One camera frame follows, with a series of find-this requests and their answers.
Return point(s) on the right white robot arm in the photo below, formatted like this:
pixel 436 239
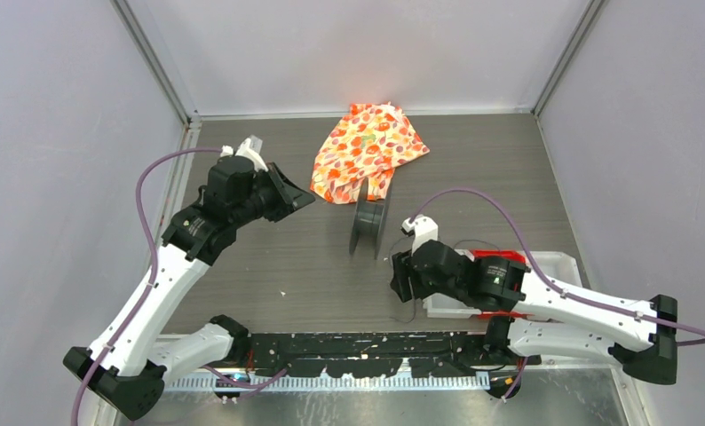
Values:
pixel 542 316

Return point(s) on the orange floral cloth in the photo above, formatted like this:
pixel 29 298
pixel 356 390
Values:
pixel 362 153

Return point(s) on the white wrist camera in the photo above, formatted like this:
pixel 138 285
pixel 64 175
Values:
pixel 421 229
pixel 249 148

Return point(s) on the slotted cable duct rail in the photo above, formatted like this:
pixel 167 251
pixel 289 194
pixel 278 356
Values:
pixel 403 381

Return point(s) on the black cable spool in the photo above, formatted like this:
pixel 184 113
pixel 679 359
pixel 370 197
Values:
pixel 369 219

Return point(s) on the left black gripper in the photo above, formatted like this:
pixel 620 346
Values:
pixel 296 196

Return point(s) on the red plastic bin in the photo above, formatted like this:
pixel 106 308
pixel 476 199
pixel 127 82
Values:
pixel 496 255

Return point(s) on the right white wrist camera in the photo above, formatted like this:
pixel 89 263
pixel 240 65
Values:
pixel 421 229

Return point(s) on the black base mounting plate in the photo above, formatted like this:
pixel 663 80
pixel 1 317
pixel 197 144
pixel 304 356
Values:
pixel 364 355

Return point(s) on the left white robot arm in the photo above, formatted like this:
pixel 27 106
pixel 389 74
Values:
pixel 122 366

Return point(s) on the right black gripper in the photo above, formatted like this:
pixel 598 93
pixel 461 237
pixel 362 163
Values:
pixel 400 282

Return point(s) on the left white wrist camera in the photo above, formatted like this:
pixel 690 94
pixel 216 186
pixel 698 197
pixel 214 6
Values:
pixel 249 148

